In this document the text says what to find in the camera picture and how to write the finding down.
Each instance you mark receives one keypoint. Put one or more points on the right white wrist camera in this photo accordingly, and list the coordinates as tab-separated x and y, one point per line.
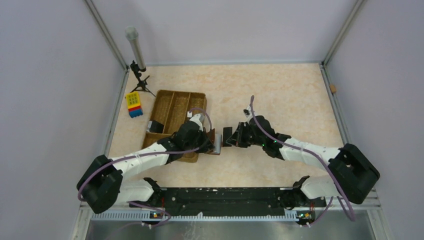
248	112

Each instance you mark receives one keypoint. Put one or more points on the stack of credit cards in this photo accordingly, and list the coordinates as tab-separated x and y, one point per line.
154	126

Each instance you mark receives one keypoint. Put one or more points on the colourful toy brick block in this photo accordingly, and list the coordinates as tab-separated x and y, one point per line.
134	105

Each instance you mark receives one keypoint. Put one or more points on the woven straw divided tray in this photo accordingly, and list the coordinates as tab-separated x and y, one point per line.
170	109

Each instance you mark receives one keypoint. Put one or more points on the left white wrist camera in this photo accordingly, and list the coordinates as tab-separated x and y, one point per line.
195	117

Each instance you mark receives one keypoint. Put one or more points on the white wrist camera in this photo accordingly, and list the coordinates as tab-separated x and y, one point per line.
195	117
248	112

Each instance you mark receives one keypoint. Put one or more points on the small tan wall block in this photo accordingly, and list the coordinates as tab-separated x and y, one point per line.
332	88

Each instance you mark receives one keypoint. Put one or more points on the black credit card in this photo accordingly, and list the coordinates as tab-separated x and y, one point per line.
226	134

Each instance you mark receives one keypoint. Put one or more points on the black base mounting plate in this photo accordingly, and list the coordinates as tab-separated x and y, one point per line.
230	202

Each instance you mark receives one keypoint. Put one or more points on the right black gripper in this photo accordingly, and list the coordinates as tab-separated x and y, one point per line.
237	139

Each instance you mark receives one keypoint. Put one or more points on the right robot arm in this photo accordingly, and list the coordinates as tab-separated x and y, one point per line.
349	172

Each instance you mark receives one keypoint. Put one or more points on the grey tube on tripod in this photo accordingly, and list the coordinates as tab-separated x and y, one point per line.
138	65

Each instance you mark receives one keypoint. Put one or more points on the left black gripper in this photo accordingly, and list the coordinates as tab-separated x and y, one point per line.
204	136

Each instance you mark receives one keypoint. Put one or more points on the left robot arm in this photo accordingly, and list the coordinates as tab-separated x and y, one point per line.
104	183

